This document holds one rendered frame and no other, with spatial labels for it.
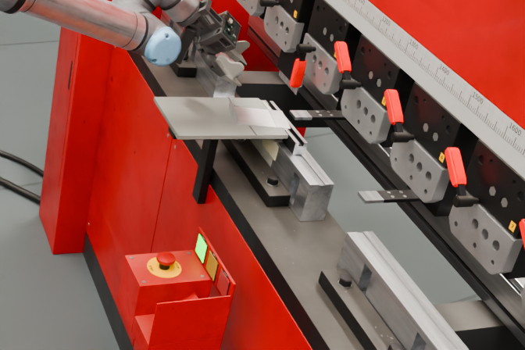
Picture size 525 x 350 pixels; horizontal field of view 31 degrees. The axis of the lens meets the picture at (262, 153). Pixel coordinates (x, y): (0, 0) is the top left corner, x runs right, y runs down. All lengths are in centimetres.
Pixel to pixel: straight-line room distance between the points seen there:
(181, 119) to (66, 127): 104
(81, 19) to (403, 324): 80
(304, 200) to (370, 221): 187
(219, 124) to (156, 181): 50
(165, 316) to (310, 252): 33
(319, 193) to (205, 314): 37
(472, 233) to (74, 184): 187
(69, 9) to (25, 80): 272
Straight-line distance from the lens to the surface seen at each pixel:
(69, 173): 313
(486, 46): 150
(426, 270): 369
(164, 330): 188
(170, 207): 244
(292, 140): 210
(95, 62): 295
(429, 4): 163
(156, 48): 183
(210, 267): 196
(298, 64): 194
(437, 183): 159
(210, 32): 204
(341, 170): 419
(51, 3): 171
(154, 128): 255
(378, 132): 174
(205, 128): 206
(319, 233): 203
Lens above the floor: 193
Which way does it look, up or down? 28 degrees down
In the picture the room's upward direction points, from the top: 14 degrees clockwise
